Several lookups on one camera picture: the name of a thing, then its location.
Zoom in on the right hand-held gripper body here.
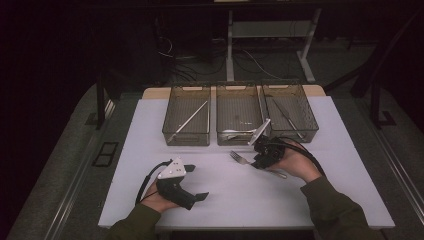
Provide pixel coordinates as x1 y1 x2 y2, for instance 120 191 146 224
248 118 287 170

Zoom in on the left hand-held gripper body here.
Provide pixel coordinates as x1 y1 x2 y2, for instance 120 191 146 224
155 157 197 211

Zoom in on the steel fork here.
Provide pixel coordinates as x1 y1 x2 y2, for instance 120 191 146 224
229 150 288 180

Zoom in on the white ceramic spoon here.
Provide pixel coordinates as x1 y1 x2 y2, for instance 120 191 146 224
221 128 258 141

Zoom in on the steel table knife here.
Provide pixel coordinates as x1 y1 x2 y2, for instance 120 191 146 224
271 98 305 140

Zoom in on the white chopstick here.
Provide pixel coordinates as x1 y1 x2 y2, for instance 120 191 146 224
168 100 209 144
167 99 208 143

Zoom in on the smoky transparent plastic bin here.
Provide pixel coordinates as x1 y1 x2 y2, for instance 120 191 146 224
215 82 265 147
162 83 212 147
260 81 320 145

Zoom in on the person's right hand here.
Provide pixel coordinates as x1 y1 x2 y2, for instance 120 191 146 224
271 139 324 184

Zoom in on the person's left hand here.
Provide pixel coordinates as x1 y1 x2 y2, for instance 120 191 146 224
139 181 179 214

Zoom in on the wooden board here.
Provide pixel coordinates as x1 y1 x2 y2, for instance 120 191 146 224
142 84 327 100

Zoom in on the black metal stand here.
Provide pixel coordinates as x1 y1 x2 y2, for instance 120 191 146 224
95 74 116 131
369 81 398 129

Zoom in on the black slanted pole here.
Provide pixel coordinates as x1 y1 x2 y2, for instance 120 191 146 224
323 9 424 98

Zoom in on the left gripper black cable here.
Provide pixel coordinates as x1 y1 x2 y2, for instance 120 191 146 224
134 159 173 205

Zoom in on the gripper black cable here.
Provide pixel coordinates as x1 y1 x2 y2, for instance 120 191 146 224
278 136 327 178
134 159 173 205

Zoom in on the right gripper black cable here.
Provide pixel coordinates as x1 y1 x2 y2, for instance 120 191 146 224
278 136 327 178

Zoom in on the white floor cable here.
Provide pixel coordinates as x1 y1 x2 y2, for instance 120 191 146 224
239 48 285 81

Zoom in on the black floor cable bundle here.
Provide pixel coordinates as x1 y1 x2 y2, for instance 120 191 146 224
154 18 234 83

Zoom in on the white metal desk frame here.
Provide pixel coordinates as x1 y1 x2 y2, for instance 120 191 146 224
225 8 323 84

